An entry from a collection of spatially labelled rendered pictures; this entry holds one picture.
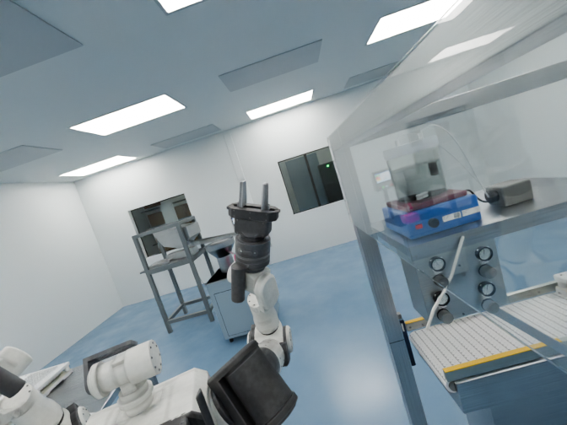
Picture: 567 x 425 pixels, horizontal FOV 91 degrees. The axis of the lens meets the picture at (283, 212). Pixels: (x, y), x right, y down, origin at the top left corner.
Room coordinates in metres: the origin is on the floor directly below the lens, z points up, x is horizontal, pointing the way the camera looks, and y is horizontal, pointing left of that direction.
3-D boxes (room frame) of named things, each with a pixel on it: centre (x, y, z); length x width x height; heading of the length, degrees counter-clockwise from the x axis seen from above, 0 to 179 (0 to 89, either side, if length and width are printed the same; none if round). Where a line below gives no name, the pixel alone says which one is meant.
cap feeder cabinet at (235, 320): (3.30, 0.75, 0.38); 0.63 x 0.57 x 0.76; 85
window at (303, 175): (5.73, -0.87, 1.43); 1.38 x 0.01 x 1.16; 85
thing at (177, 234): (3.89, 1.47, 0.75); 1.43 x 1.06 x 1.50; 85
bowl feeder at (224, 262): (3.35, 0.79, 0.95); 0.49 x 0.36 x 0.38; 85
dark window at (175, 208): (6.01, 2.49, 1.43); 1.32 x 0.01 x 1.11; 85
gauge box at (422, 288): (0.75, -0.40, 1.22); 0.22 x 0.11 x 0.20; 87
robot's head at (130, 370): (0.51, 0.38, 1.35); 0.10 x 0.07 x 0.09; 104
